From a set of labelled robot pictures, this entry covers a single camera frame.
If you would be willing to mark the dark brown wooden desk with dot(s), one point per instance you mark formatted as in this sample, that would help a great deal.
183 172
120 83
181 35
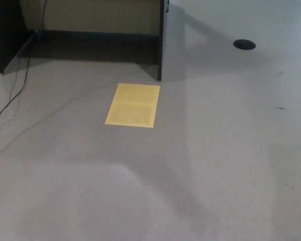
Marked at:
5 30

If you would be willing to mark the black round floor cover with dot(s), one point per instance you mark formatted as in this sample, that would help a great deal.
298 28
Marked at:
244 44

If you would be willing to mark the yellow paper envelope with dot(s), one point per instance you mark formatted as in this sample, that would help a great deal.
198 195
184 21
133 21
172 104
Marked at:
133 105

